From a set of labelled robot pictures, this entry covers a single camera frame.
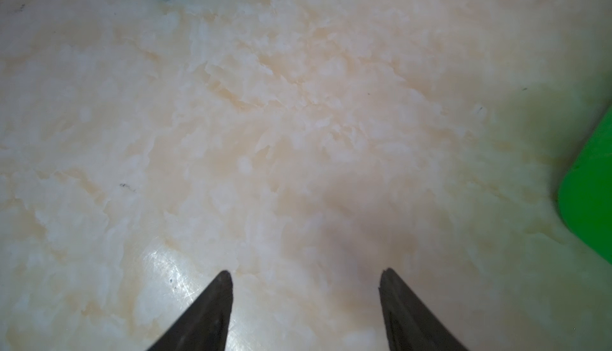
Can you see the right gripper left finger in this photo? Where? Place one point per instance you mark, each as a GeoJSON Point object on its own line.
{"type": "Point", "coordinates": [204, 325]}

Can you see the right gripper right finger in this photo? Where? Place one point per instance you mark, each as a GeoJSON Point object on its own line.
{"type": "Point", "coordinates": [410, 325]}

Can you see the green plastic basket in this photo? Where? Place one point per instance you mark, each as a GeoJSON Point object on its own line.
{"type": "Point", "coordinates": [584, 195]}

